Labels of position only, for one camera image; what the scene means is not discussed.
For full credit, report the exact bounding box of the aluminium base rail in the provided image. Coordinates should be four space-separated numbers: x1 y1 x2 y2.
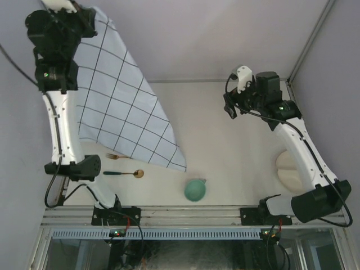
40 204 348 226

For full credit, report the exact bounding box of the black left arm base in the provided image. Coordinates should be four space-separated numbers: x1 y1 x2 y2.
91 206 141 226

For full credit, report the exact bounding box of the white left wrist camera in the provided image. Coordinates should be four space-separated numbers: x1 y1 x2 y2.
41 0 78 13

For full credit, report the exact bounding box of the gold spoon green handle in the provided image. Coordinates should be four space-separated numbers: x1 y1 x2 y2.
103 169 145 178

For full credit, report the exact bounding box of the blue slotted cable duct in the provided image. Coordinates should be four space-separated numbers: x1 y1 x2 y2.
52 228 261 240

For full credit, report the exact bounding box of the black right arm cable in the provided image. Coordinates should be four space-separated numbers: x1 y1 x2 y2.
224 75 354 228

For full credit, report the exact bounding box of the white black-grid tablecloth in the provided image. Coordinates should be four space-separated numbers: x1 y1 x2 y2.
74 7 187 172

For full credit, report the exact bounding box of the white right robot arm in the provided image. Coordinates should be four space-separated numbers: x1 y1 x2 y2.
223 65 353 227

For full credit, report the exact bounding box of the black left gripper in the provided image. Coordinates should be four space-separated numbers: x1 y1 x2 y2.
49 0 99 59

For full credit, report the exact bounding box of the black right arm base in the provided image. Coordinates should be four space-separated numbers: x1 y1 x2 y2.
240 207 293 226

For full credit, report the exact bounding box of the cream divided plate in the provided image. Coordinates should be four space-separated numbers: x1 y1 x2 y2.
275 151 304 195

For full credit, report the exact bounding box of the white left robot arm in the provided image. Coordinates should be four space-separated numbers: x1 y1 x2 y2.
25 1 123 225

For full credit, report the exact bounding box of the aluminium enclosure frame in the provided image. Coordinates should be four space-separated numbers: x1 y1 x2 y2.
148 0 341 206

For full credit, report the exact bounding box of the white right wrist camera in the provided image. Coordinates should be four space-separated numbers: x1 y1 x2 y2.
231 65 253 93

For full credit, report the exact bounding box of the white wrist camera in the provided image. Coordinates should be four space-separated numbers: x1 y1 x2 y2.
41 0 78 13
231 65 253 93

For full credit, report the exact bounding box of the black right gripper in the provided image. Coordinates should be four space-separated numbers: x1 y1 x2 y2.
224 76 264 119

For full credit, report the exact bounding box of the gold fork green handle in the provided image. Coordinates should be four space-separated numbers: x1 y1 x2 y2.
106 153 129 160

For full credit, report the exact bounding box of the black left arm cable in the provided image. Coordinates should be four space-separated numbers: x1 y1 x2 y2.
0 43 99 209

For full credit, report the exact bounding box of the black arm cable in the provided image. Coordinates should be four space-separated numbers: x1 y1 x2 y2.
0 43 99 209
224 75 354 228

